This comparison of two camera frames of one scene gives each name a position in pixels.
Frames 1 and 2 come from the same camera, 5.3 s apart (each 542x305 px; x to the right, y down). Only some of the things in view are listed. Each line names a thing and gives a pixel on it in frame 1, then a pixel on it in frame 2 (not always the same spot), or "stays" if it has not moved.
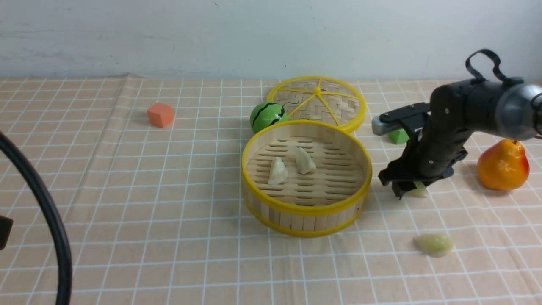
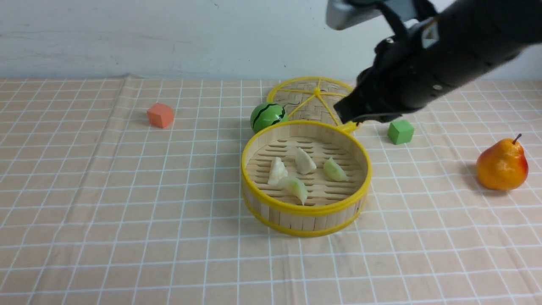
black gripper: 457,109 to 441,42
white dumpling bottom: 305,164 stays
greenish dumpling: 434,245 to 288,185
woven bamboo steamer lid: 322,99 stays
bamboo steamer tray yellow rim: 305,178 stays
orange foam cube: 160,115 stays
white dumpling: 278,171 stays
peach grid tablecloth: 146,171 stays
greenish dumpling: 420,191 to 333,170
